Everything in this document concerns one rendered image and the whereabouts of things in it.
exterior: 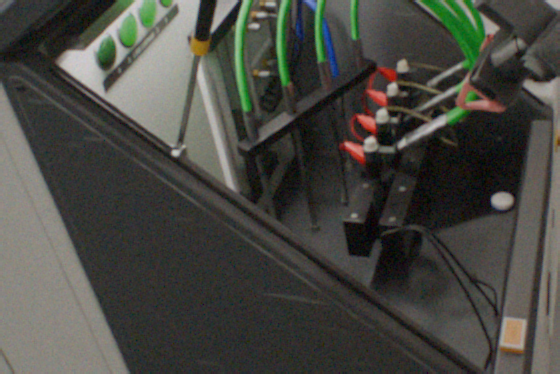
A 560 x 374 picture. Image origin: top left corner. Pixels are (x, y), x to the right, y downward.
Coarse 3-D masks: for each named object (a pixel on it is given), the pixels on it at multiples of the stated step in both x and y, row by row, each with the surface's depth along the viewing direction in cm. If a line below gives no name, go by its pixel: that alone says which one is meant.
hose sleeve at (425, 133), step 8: (440, 120) 117; (424, 128) 119; (432, 128) 117; (440, 128) 116; (448, 128) 116; (416, 136) 119; (424, 136) 118; (432, 136) 118; (408, 144) 120; (416, 144) 120
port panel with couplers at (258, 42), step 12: (252, 12) 145; (264, 12) 145; (252, 24) 141; (264, 24) 151; (252, 36) 146; (264, 36) 152; (252, 48) 147; (264, 48) 152; (276, 48) 154; (252, 60) 147; (264, 60) 151; (276, 60) 150; (252, 72) 147; (264, 72) 147; (264, 84) 153
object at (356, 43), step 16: (352, 0) 136; (464, 0) 130; (352, 16) 138; (480, 16) 131; (352, 32) 140; (480, 32) 132; (352, 48) 142; (464, 64) 137; (432, 80) 141; (448, 80) 140
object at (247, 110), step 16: (432, 0) 105; (240, 16) 116; (448, 16) 106; (240, 32) 118; (464, 32) 106; (240, 48) 120; (240, 64) 122; (240, 80) 123; (240, 96) 125; (464, 112) 114
